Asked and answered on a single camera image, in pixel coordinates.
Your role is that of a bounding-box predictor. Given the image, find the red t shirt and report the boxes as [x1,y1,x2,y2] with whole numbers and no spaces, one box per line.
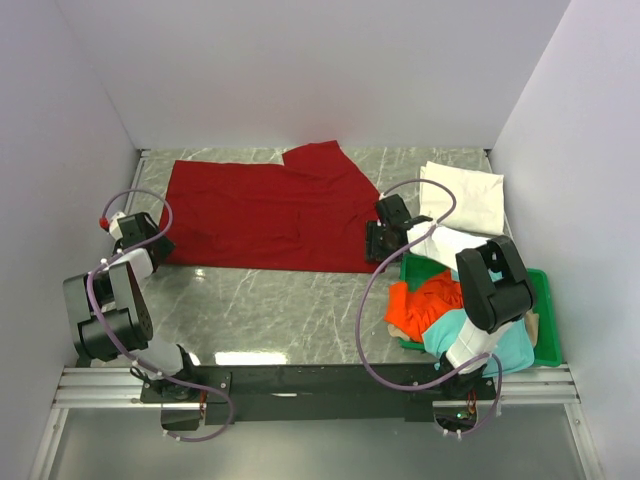
[160,141,379,273]

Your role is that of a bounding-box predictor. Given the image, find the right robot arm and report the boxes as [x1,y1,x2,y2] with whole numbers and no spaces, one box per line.
[355,235,537,399]

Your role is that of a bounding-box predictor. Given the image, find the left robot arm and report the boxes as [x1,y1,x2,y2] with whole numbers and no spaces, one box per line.
[62,212,200,402]

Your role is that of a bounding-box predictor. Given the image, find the orange t shirt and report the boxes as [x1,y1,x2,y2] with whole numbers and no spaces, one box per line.
[384,270,463,342]

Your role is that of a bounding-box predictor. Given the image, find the folded white t shirt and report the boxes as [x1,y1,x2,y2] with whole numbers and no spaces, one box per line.
[420,162,505,236]

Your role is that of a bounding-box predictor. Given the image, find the teal t shirt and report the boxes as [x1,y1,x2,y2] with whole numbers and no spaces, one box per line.
[423,269,536,374]

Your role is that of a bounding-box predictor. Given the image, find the green plastic bin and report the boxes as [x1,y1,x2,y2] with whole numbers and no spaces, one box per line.
[400,254,564,367]

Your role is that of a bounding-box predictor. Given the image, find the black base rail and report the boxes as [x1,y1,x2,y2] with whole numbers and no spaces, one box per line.
[140,363,496,430]

